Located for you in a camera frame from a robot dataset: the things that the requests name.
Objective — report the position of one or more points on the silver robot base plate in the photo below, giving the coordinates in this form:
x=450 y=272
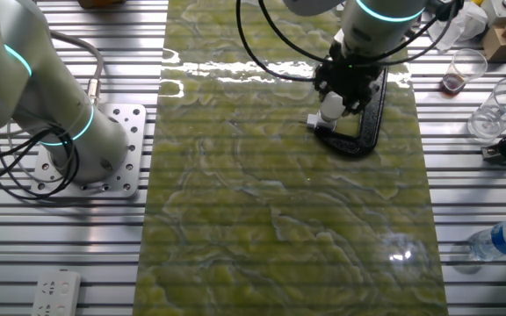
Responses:
x=130 y=131

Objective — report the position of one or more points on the water bottle with blue cap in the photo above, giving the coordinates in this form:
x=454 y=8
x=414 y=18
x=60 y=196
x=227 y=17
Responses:
x=503 y=239

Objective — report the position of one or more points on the grey emergency stop box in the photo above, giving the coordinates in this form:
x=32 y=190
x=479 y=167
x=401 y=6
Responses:
x=496 y=13

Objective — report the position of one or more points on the white light bulb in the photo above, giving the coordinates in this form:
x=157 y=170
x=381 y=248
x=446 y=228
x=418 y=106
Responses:
x=332 y=105

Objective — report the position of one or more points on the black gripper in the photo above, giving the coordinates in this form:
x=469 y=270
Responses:
x=349 y=76

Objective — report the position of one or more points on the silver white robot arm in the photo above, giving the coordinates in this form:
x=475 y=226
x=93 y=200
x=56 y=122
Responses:
x=24 y=88

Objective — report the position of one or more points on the green marble pattern mat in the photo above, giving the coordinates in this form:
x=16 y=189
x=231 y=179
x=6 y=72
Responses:
x=257 y=197

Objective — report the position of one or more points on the black C-clamp with steel screw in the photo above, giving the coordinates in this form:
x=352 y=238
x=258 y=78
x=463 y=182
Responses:
x=373 y=118

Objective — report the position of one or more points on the small cardboard box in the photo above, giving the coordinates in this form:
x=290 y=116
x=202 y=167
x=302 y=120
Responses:
x=499 y=46

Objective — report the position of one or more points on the plastic cup with brown liquid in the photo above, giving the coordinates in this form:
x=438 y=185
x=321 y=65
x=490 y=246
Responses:
x=453 y=83

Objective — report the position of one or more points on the white power strip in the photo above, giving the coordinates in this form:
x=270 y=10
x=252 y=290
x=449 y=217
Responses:
x=55 y=292

